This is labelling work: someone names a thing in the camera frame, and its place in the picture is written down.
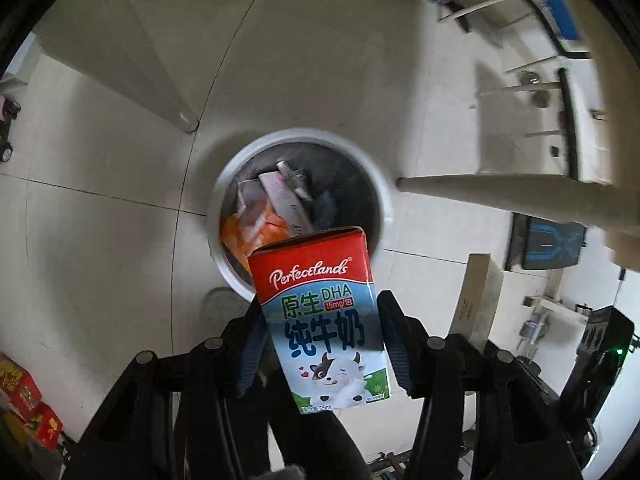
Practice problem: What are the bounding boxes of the small clear pill packet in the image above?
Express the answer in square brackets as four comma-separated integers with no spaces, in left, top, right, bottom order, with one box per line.
[235,177,273,226]

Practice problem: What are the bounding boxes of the red blue milk carton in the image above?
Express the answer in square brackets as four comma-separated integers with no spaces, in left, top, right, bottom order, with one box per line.
[247,226,392,416]

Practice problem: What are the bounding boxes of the pink suitcase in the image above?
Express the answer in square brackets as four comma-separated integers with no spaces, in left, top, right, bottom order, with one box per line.
[0,95,23,163]

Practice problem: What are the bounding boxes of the round white trash bin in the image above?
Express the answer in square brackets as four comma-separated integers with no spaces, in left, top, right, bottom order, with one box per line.
[206,128,396,303]

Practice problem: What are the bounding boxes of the dark monitor screen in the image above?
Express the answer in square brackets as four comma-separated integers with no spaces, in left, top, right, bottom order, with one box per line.
[505,212,588,273]

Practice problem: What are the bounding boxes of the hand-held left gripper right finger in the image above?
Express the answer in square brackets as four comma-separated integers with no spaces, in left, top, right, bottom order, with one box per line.
[376,290,583,480]

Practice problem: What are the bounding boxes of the orange plastic bag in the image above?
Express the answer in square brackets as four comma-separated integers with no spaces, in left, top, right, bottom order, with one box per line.
[220,210,296,273]

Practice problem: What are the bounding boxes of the blue board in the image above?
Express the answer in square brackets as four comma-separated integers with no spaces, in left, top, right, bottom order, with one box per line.
[520,0,583,41]

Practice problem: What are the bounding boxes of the red printed box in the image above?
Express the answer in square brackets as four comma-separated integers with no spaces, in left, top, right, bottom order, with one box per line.
[0,355,43,421]
[25,402,65,451]

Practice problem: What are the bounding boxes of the cream white medicine box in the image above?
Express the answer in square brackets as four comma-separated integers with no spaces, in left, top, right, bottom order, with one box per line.
[452,252,506,356]

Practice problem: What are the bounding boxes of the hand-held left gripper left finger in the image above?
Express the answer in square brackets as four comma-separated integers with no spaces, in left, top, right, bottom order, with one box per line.
[65,295,273,480]

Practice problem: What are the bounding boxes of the pink white long box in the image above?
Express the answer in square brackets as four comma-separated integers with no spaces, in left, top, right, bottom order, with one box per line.
[257,160,316,236]

